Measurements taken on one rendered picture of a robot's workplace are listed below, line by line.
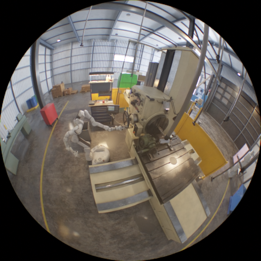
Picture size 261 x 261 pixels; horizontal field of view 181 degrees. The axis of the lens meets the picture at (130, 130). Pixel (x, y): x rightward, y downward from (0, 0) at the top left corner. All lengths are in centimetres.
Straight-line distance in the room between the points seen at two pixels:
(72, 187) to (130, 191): 162
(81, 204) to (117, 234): 116
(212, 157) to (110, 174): 327
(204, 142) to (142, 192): 271
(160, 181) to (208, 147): 242
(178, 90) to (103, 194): 234
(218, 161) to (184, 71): 295
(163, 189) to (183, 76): 200
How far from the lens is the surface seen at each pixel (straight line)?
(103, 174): 166
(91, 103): 304
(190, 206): 248
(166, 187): 152
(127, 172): 167
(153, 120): 153
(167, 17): 993
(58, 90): 864
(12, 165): 495
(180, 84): 174
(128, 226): 247
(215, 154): 343
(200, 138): 346
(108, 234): 257
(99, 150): 237
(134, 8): 503
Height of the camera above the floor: 229
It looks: 43 degrees down
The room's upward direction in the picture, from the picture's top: 12 degrees clockwise
